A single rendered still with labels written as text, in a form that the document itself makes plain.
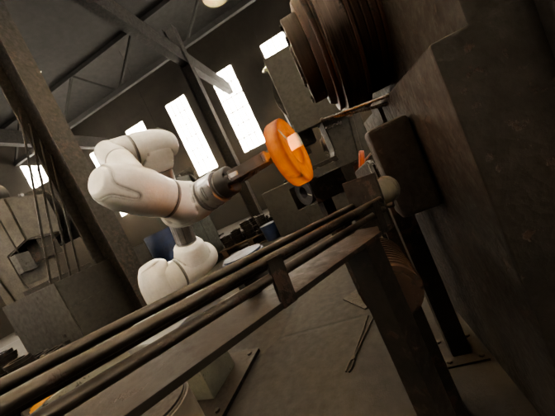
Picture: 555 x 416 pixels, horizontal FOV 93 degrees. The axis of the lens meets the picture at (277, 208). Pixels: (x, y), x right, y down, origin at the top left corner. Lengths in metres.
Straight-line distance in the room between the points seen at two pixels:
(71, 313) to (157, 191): 2.84
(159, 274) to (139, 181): 0.76
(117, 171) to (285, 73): 3.27
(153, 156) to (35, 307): 2.79
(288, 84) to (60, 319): 3.62
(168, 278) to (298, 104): 2.83
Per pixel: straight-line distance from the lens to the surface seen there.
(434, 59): 0.53
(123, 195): 0.62
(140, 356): 0.26
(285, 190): 3.37
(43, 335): 3.89
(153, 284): 1.34
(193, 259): 1.37
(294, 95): 3.66
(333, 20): 0.82
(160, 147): 1.24
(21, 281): 6.12
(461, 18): 0.57
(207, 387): 1.45
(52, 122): 3.91
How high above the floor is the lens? 0.77
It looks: 5 degrees down
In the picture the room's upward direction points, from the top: 25 degrees counter-clockwise
